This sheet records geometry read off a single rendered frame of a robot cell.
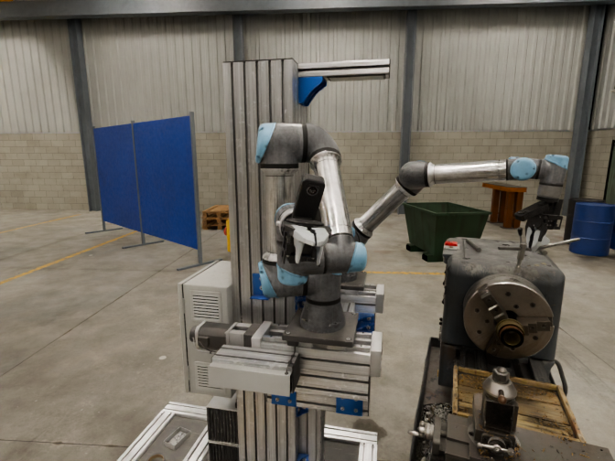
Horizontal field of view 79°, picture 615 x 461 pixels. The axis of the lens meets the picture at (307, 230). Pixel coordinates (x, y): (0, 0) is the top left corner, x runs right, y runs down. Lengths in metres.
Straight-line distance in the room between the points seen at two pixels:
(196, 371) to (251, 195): 0.75
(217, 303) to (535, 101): 12.08
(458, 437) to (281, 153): 0.92
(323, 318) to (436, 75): 11.17
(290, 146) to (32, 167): 14.08
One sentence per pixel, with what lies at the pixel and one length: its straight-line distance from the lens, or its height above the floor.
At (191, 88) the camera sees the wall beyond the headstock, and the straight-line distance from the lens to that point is 12.41.
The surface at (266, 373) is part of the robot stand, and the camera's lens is 1.20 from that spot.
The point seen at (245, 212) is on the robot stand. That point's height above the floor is 1.51.
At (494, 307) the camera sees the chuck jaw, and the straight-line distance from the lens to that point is 1.59.
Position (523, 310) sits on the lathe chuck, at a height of 1.13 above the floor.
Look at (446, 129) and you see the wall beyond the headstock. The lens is 11.96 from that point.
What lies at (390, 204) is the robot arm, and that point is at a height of 1.50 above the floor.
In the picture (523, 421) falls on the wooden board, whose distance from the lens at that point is 1.50.
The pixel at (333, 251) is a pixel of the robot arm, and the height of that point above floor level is 1.49.
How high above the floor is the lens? 1.71
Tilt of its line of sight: 11 degrees down
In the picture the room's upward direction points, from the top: straight up
